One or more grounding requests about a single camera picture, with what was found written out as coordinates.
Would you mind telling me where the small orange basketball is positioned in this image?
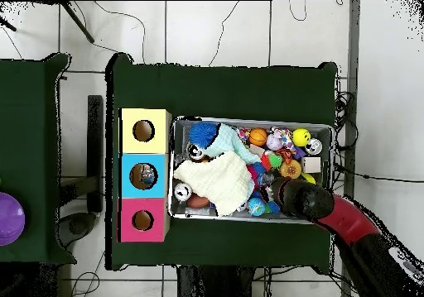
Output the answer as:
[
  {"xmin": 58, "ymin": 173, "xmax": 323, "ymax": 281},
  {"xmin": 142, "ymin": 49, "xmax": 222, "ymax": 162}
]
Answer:
[{"xmin": 248, "ymin": 127, "xmax": 268, "ymax": 147}]

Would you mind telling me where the mint waffle cloth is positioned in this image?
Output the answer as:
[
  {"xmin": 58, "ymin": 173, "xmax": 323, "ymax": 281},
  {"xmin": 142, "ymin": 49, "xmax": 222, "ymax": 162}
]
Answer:
[{"xmin": 203, "ymin": 122, "xmax": 262, "ymax": 165}]

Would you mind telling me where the black tripod leg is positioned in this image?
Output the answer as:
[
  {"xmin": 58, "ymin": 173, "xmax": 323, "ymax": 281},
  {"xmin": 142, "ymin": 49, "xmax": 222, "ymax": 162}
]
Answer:
[
  {"xmin": 59, "ymin": 1, "xmax": 96, "ymax": 44},
  {"xmin": 0, "ymin": 16, "xmax": 17, "ymax": 32}
]

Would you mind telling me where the dark green side table cloth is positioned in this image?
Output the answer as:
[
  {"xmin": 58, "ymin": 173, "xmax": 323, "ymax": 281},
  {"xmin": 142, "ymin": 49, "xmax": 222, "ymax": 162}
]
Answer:
[{"xmin": 0, "ymin": 52, "xmax": 77, "ymax": 266}]

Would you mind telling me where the black floor cable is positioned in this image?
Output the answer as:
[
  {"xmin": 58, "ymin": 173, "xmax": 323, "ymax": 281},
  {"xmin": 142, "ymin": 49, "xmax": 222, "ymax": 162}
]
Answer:
[{"xmin": 334, "ymin": 162, "xmax": 424, "ymax": 183}]

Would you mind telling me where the small white baseball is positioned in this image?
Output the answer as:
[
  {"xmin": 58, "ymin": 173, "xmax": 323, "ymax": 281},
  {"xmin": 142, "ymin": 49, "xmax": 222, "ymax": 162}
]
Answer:
[{"xmin": 265, "ymin": 134, "xmax": 284, "ymax": 152}]

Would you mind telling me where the wooden box with three holes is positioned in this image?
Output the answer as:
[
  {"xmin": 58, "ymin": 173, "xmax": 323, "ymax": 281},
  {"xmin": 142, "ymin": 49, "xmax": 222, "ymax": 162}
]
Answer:
[{"xmin": 118, "ymin": 108, "xmax": 172, "ymax": 243}]

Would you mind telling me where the blue green globe ball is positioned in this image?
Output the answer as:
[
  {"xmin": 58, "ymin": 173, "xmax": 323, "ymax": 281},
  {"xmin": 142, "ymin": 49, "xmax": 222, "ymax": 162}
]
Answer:
[{"xmin": 247, "ymin": 197, "xmax": 267, "ymax": 218}]

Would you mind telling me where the shallow wire mesh bin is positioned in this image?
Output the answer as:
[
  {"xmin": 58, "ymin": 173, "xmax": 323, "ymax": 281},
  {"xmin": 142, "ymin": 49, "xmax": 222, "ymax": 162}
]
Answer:
[{"xmin": 168, "ymin": 115, "xmax": 335, "ymax": 226}]

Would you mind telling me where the grey stand foot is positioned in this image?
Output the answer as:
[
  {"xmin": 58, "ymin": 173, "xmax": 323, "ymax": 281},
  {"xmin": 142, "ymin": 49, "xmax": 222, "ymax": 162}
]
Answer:
[{"xmin": 55, "ymin": 211, "xmax": 98, "ymax": 248}]

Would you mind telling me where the cream waffle cloth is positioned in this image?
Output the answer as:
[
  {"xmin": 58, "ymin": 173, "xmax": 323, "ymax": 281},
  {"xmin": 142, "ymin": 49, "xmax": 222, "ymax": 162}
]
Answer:
[{"xmin": 173, "ymin": 151, "xmax": 255, "ymax": 218}]

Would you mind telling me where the toy hamburger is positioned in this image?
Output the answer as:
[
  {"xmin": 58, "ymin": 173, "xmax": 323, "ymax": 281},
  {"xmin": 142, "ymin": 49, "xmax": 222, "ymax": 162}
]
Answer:
[{"xmin": 279, "ymin": 159, "xmax": 303, "ymax": 180}]

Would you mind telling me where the plain wooden cube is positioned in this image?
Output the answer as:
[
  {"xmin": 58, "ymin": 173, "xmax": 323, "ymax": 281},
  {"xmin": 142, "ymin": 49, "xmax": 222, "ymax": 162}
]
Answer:
[{"xmin": 302, "ymin": 156, "xmax": 322, "ymax": 175}]

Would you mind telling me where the purple bowl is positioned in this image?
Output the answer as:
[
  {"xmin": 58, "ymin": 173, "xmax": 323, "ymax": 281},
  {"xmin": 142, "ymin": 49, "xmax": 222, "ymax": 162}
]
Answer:
[{"xmin": 0, "ymin": 191, "xmax": 27, "ymax": 247}]

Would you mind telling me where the yellow smiley ball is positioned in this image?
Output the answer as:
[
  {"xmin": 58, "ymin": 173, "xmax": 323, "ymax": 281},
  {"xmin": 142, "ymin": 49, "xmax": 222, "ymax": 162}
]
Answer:
[{"xmin": 291, "ymin": 127, "xmax": 312, "ymax": 148}]

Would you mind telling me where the blue furry monster toy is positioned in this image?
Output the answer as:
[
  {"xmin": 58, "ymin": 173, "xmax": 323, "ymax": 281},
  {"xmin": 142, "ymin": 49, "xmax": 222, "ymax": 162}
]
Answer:
[{"xmin": 188, "ymin": 121, "xmax": 219, "ymax": 149}]

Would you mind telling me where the blue spiky rubber ball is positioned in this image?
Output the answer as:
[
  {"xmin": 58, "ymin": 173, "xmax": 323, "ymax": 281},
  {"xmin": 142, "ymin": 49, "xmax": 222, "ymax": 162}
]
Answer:
[{"xmin": 266, "ymin": 199, "xmax": 282, "ymax": 215}]

